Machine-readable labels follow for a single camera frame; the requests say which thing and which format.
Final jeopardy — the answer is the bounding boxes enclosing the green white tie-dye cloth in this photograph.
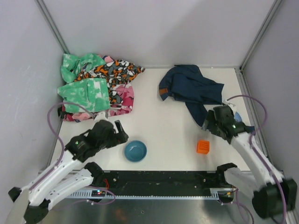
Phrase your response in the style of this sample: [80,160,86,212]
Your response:
[57,53,110,113]

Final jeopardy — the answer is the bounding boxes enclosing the teal ceramic bowl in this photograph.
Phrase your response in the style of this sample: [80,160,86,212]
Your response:
[124,140,147,162]

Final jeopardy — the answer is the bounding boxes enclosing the light blue plate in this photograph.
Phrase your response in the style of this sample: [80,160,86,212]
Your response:
[234,112,242,122]

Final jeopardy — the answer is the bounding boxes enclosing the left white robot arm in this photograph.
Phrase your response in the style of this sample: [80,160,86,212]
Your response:
[6,119,128,224]

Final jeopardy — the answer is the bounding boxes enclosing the pink patterned cloth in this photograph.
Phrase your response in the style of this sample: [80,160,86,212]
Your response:
[58,55,134,122]

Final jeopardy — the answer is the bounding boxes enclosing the grey slotted cable duct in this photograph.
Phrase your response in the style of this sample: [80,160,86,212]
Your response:
[67,188,221,200]

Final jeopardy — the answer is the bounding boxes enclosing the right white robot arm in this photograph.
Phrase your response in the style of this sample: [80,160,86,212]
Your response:
[202,105,298,219]

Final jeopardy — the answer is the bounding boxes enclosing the navy blue denim jeans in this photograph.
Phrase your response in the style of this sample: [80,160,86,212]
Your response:
[158,64,224,126]

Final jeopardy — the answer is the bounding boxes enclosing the orange black patterned cloth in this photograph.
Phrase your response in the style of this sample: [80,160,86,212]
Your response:
[74,59,145,105]

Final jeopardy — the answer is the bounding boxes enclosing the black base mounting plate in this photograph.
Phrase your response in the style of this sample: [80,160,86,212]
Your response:
[92,171,232,197]

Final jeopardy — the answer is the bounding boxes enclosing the orange plastic cube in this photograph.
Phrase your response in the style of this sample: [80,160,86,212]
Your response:
[196,140,210,154]

